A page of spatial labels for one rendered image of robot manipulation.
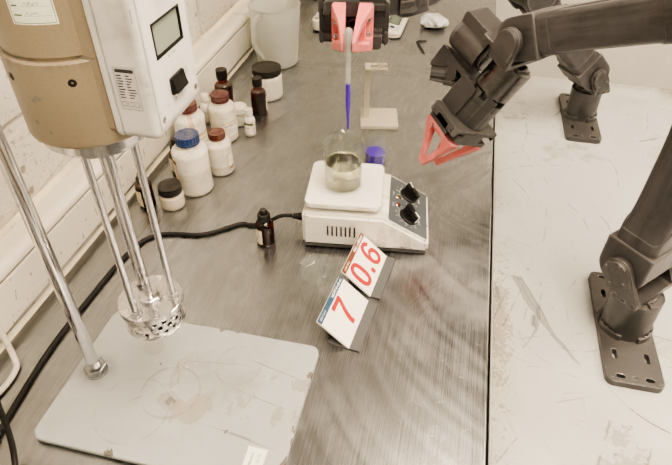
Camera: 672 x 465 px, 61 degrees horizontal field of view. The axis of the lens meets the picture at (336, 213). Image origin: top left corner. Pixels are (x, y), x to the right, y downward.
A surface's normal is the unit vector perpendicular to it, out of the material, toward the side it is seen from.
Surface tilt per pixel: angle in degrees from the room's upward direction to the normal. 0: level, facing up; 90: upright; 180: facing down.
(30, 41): 90
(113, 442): 0
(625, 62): 90
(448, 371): 0
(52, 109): 90
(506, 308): 0
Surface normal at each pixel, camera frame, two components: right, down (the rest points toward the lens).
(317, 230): -0.11, 0.62
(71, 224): 0.98, 0.14
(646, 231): -0.78, 0.20
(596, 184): 0.00, -0.78
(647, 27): -0.88, 0.37
